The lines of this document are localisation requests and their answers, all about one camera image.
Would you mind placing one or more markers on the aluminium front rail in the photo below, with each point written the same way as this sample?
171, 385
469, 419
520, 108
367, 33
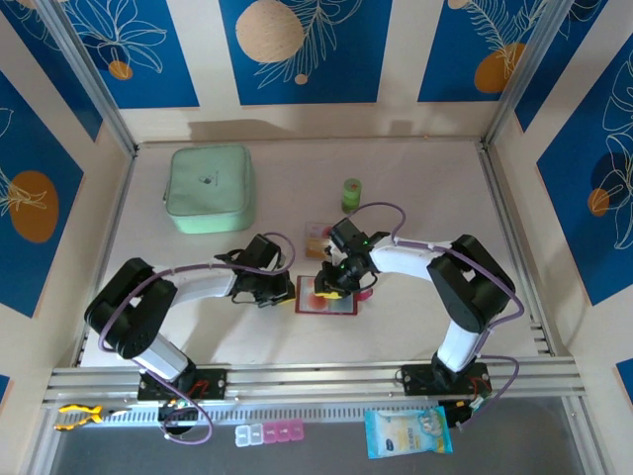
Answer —
316, 381

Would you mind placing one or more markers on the blue white wipes packet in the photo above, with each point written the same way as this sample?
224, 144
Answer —
408, 433

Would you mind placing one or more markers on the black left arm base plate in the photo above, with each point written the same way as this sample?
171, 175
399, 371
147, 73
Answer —
217, 383

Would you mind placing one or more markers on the red leather card holder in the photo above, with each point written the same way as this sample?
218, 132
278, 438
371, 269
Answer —
341, 307

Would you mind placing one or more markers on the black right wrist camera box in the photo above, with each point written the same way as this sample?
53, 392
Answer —
348, 232

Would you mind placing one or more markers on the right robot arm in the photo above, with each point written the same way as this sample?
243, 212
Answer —
460, 287

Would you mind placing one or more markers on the grey metal shelf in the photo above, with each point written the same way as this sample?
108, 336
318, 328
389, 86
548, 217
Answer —
321, 460

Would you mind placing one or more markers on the pink white credit card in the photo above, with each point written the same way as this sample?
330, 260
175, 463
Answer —
309, 299
316, 230

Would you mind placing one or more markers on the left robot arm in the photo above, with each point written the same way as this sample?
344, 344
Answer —
128, 307

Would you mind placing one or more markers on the yellow black pliers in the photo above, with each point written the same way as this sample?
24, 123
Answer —
79, 413

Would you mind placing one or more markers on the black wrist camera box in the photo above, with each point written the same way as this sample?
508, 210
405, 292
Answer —
261, 251
348, 232

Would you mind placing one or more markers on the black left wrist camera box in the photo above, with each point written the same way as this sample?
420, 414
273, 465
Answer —
261, 251

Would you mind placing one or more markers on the mint green zipper pouch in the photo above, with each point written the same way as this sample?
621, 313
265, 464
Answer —
207, 188

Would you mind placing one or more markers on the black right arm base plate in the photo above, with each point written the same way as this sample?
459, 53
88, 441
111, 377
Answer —
415, 381

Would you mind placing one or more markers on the white pink pill organizer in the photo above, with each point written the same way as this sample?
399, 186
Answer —
269, 434

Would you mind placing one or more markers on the aluminium frame post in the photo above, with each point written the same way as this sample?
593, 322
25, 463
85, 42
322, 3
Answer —
84, 74
524, 64

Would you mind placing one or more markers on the orange credit card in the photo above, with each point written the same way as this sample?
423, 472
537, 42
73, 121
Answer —
315, 250

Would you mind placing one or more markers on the green cylindrical bottle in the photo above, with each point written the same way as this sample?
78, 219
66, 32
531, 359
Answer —
351, 195

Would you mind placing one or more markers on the aluminium side rail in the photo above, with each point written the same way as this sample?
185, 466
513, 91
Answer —
514, 237

